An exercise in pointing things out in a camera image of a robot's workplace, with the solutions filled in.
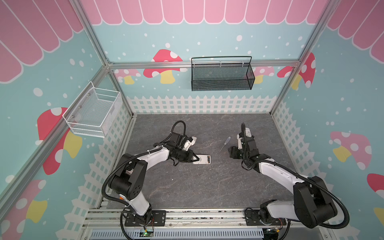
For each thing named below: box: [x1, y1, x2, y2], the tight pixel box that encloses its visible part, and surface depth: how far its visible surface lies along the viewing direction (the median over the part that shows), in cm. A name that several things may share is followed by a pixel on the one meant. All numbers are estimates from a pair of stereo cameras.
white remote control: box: [192, 154, 212, 165], surface depth 93 cm
